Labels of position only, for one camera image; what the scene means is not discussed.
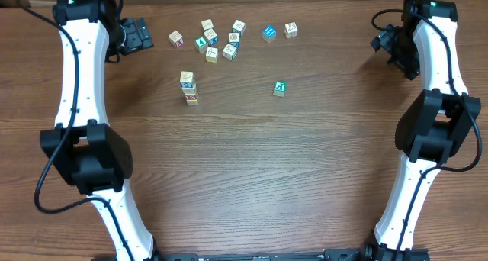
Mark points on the letter K wooden block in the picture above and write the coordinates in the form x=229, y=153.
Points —
x=290, y=30

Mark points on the teal edged wooden block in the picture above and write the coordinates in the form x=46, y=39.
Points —
x=239, y=27

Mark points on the blue sided wooden block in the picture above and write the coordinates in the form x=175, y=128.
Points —
x=187, y=80

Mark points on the blue framed wooden block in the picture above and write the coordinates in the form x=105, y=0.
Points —
x=233, y=39

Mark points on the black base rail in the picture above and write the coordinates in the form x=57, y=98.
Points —
x=267, y=256

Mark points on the blue X wooden block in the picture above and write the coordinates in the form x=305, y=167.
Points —
x=211, y=36

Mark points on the green letter wooden block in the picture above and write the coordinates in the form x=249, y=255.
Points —
x=279, y=88

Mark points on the plain top wooden block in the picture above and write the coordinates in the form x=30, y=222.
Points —
x=207, y=24

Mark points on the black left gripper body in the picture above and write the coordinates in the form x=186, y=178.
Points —
x=136, y=37

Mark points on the blue top wooden block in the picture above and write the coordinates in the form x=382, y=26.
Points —
x=269, y=34

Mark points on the green 4 wooden block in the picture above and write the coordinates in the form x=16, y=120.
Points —
x=201, y=44

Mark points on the red X wooden block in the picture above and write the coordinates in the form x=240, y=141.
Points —
x=176, y=39

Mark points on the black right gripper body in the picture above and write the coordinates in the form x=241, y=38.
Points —
x=395, y=40

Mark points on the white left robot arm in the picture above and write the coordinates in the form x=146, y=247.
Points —
x=82, y=146

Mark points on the number 3 wooden block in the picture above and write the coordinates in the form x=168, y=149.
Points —
x=188, y=91

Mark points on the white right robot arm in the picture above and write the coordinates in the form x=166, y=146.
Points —
x=434, y=126

